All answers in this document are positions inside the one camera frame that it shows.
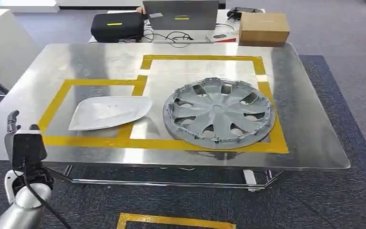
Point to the grey wheel hubcap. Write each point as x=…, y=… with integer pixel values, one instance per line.
x=217, y=113

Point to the white plastic mirror cover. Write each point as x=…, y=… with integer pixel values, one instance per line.
x=107, y=112

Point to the white desk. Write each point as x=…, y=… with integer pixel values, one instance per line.
x=202, y=33

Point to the red and white flat box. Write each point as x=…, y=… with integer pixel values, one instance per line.
x=224, y=38

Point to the grey laptop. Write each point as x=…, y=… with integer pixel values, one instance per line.
x=183, y=14

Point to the black carry case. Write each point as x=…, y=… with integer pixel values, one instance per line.
x=116, y=27

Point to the person's hand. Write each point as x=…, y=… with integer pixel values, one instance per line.
x=140, y=10

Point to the brown cardboard box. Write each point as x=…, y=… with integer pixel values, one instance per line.
x=263, y=28

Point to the white cabinet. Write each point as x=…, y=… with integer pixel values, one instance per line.
x=3, y=47

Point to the white low bench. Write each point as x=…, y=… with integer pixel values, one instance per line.
x=18, y=5

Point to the large yellow tape frame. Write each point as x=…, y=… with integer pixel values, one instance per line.
x=202, y=145

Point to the steel table frame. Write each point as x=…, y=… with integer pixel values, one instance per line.
x=170, y=183

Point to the yellow floor tape frame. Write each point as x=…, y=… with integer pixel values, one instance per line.
x=170, y=219

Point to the small yellow tape frame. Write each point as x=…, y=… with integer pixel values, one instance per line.
x=56, y=101

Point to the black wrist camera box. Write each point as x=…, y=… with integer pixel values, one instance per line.
x=28, y=147

